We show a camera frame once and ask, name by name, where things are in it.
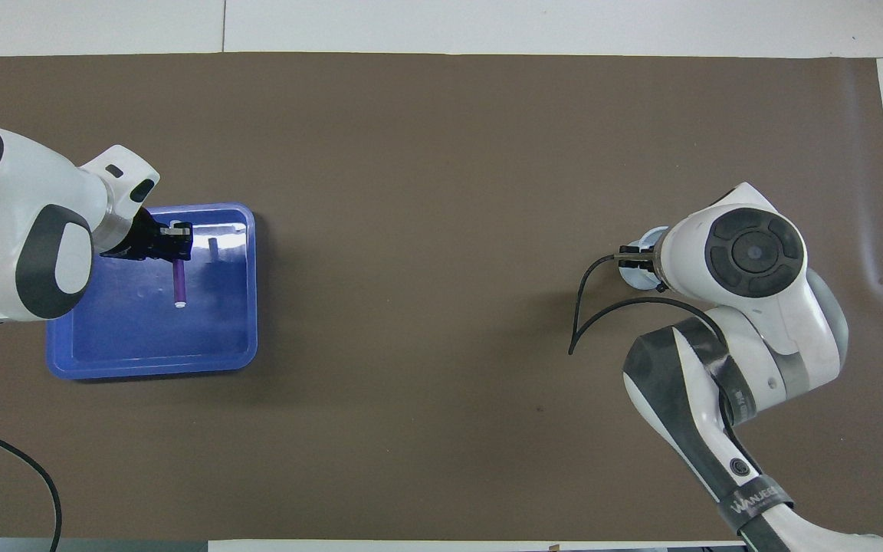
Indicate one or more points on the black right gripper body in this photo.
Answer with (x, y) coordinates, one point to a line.
(629, 249)

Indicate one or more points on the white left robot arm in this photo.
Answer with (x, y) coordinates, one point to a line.
(12, 207)

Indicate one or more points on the brown table mat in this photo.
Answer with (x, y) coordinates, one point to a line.
(411, 399)

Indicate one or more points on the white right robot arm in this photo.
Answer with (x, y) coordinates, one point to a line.
(748, 307)

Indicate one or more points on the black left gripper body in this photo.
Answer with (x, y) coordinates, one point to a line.
(139, 238)

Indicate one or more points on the purple marker pen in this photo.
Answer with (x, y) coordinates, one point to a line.
(179, 284)

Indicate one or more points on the blue plastic tray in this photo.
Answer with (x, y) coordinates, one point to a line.
(211, 330)

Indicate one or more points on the translucent plastic cup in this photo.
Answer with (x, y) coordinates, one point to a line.
(637, 277)

